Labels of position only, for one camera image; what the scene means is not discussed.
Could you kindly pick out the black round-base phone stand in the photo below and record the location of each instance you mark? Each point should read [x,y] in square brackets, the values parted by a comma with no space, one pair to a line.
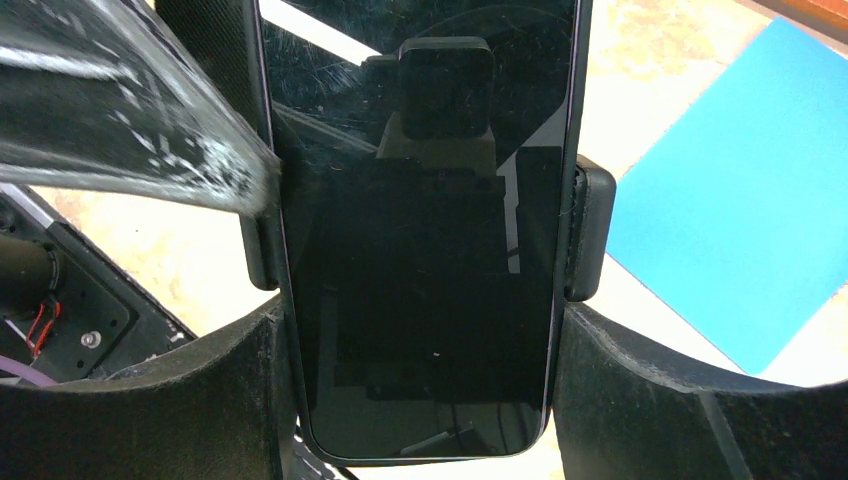
[590,225]

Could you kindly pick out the orange wooden shelf rack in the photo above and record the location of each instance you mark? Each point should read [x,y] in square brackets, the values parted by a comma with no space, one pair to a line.
[830,13]

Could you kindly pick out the blue rectangular mat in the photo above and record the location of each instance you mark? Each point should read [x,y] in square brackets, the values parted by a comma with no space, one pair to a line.
[736,218]

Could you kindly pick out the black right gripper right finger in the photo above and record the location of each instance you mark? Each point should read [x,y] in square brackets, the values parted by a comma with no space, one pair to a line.
[628,407]

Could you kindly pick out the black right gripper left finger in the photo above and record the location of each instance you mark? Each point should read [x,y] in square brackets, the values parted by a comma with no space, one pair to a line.
[220,407]

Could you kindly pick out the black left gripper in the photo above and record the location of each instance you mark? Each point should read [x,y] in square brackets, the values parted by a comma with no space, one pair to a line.
[102,96]

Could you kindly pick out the black smartphone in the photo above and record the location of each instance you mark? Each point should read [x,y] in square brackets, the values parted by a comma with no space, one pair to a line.
[358,79]

